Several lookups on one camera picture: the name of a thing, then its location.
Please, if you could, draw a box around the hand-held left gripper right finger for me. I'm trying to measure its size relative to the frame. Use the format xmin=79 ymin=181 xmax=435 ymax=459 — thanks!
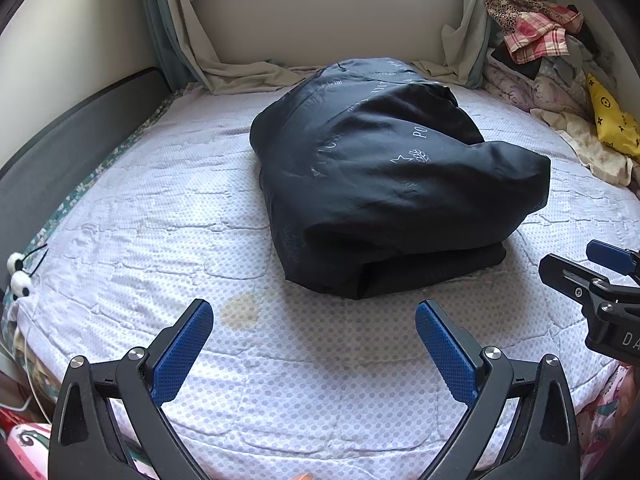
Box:
xmin=415 ymin=299 xmax=582 ymax=480

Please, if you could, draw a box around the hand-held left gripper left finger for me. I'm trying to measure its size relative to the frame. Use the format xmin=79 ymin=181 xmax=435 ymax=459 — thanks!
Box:
xmin=48 ymin=298 xmax=215 ymax=480

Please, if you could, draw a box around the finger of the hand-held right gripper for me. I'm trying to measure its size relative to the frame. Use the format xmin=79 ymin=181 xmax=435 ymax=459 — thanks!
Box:
xmin=586 ymin=240 xmax=640 ymax=286
xmin=539 ymin=252 xmax=622 ymax=312

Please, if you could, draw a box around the dark navy printed coat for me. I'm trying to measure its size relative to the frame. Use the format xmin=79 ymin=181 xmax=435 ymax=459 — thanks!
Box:
xmin=249 ymin=57 xmax=552 ymax=301

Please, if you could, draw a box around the person's floral pink clothing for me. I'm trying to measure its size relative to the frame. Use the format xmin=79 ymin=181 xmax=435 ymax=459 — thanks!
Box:
xmin=575 ymin=362 xmax=640 ymax=480

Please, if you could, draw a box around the cream fleece cloth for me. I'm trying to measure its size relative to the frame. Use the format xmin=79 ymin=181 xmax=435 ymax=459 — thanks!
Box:
xmin=530 ymin=107 xmax=637 ymax=187

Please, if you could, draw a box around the yellow patterned pillow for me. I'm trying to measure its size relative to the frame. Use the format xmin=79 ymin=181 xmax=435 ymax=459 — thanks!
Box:
xmin=586 ymin=74 xmax=640 ymax=162

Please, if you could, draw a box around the white quilted mattress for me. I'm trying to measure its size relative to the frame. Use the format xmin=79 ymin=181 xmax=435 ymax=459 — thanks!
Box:
xmin=0 ymin=67 xmax=640 ymax=480

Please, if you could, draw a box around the small panda plush toy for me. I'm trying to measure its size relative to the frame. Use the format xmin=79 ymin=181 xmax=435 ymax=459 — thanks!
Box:
xmin=10 ymin=271 xmax=34 ymax=297
xmin=6 ymin=243 xmax=49 ymax=272

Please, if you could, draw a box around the pink printed cloth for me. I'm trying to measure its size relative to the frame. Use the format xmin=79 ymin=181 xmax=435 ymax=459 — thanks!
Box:
xmin=0 ymin=407 xmax=151 ymax=480

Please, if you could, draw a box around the grey garment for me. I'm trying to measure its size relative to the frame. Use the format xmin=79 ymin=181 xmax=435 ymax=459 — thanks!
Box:
xmin=535 ymin=35 xmax=622 ymax=117

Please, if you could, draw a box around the green floral bed sheet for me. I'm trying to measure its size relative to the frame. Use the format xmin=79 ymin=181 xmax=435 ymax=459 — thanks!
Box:
xmin=0 ymin=90 xmax=187 ymax=361

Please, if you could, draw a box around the black garment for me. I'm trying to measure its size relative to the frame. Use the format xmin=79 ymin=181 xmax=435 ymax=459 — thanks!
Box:
xmin=492 ymin=22 xmax=602 ymax=82

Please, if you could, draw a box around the pink plaid garment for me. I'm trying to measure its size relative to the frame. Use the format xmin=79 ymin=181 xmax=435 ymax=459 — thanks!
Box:
xmin=502 ymin=5 xmax=585 ymax=64

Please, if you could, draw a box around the grey bed headboard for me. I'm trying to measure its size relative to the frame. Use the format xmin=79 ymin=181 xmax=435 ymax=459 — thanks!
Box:
xmin=0 ymin=66 xmax=169 ymax=301

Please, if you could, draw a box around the beige curtain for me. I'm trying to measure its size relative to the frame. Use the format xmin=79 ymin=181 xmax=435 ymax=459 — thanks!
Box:
xmin=170 ymin=0 xmax=314 ymax=97
xmin=410 ymin=0 xmax=494 ymax=91

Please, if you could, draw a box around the leopard print cloth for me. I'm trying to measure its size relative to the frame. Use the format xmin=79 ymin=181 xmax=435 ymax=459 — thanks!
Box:
xmin=482 ymin=0 xmax=557 ymax=37

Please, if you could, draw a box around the teal curtain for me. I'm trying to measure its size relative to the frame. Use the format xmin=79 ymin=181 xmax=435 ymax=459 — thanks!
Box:
xmin=135 ymin=0 xmax=202 ymax=92

